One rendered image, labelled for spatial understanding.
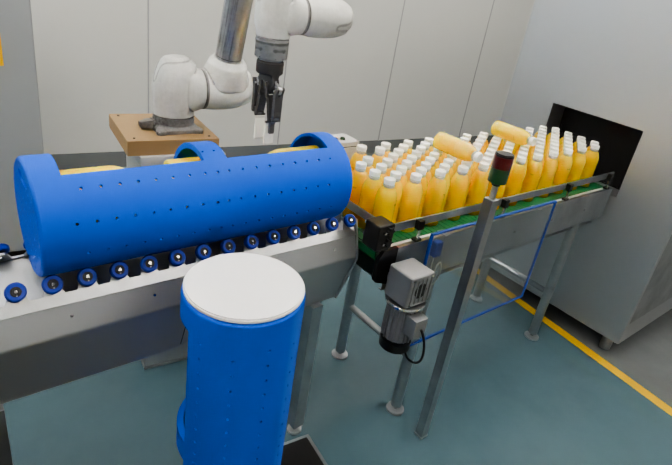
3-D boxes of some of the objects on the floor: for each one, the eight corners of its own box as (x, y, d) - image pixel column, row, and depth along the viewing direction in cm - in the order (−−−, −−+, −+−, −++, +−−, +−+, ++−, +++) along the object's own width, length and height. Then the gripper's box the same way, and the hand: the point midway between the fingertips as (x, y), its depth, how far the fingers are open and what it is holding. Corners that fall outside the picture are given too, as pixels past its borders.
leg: (284, 427, 216) (303, 300, 189) (296, 422, 220) (316, 296, 193) (292, 437, 212) (312, 309, 186) (303, 431, 216) (325, 305, 189)
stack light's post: (414, 433, 224) (483, 196, 177) (420, 429, 226) (490, 195, 179) (420, 439, 221) (492, 201, 174) (427, 435, 223) (500, 199, 177)
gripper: (242, 51, 148) (236, 132, 158) (276, 66, 136) (267, 153, 146) (265, 52, 152) (258, 131, 162) (300, 66, 140) (290, 150, 150)
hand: (263, 130), depth 153 cm, fingers open, 5 cm apart
